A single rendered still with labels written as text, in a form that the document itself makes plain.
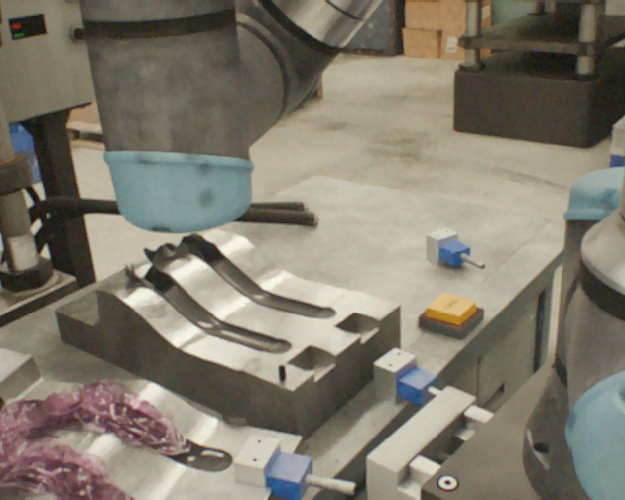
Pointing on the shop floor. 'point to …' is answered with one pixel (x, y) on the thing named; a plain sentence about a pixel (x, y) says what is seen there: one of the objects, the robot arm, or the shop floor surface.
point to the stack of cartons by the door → (438, 29)
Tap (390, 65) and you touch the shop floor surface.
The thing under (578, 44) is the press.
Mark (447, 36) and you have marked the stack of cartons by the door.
